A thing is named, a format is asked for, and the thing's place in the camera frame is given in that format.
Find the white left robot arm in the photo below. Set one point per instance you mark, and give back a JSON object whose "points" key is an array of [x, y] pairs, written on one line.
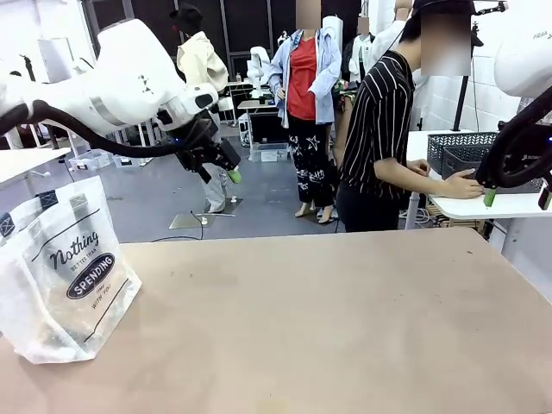
{"points": [[129, 64]]}

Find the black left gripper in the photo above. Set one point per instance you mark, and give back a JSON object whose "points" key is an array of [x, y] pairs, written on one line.
{"points": [[207, 146]]}

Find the white board panel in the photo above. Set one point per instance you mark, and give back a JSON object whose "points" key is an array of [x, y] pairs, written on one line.
{"points": [[54, 56]]}

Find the person's left hand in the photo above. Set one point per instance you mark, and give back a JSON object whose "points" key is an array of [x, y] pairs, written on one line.
{"points": [[419, 166]]}

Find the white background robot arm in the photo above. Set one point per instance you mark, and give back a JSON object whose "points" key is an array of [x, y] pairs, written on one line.
{"points": [[257, 69]]}

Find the clear plastic storage bin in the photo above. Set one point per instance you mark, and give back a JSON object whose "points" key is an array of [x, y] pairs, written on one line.
{"points": [[129, 162], [84, 163], [267, 153]]}

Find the translucent white shopping bag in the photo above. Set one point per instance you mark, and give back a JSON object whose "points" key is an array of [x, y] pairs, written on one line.
{"points": [[64, 302]]}

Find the person in striped shirt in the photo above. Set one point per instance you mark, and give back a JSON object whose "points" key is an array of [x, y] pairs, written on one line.
{"points": [[375, 121]]}

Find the black tripod stand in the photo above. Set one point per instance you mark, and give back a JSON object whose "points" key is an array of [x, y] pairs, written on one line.
{"points": [[462, 103], [29, 69]]}

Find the white side table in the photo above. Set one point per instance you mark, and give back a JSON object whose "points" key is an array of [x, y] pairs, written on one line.
{"points": [[457, 209]]}

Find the metal mannequin base plate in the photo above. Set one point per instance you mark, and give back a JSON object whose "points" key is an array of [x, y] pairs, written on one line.
{"points": [[185, 221], [235, 203]]}

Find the person's right forearm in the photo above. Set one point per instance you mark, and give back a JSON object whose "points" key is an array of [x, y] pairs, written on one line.
{"points": [[422, 187]]}

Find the white computer tower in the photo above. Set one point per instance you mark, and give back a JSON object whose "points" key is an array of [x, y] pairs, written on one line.
{"points": [[244, 129]]}

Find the white torso dress form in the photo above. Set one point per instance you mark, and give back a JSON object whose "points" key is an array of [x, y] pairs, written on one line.
{"points": [[334, 26]]}

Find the person's right hand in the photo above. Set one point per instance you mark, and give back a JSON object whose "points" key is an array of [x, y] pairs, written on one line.
{"points": [[463, 187]]}

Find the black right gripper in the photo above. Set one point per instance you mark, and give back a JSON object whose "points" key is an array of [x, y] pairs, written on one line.
{"points": [[532, 159]]}

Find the mannequin in cream jacket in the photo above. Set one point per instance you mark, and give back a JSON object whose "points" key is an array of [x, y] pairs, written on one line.
{"points": [[202, 60]]}

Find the black monitor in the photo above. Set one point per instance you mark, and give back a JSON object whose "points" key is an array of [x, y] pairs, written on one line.
{"points": [[264, 128]]}

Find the mannequin in red shirt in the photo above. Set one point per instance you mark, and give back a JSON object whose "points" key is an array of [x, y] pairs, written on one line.
{"points": [[304, 86]]}

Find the wooden top background table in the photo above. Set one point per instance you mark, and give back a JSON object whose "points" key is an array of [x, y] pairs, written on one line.
{"points": [[254, 104]]}

